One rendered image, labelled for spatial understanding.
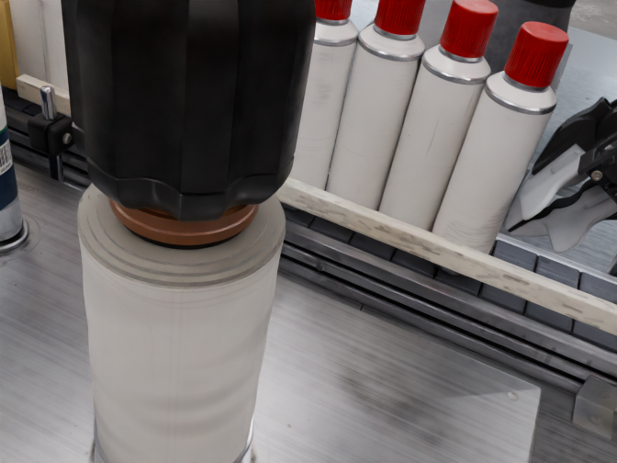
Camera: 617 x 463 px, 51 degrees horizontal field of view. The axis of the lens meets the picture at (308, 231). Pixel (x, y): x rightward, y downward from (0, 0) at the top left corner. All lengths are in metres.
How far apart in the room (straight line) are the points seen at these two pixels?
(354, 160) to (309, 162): 0.04
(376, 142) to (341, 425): 0.22
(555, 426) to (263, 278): 0.35
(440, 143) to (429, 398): 0.19
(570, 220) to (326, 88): 0.21
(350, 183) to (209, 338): 0.31
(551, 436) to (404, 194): 0.22
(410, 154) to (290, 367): 0.19
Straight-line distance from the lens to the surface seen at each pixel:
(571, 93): 1.08
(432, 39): 0.86
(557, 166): 0.52
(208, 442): 0.33
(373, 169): 0.54
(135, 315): 0.26
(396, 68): 0.50
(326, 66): 0.50
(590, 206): 0.53
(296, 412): 0.43
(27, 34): 0.69
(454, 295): 0.54
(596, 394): 0.58
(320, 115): 0.52
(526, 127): 0.48
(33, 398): 0.44
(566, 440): 0.56
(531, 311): 0.56
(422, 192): 0.53
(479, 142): 0.49
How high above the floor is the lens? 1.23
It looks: 39 degrees down
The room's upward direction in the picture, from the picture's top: 12 degrees clockwise
